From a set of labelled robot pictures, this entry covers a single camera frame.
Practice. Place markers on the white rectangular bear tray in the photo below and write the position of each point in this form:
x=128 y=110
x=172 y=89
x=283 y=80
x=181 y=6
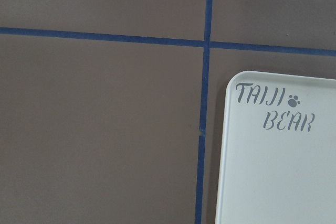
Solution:
x=278 y=150

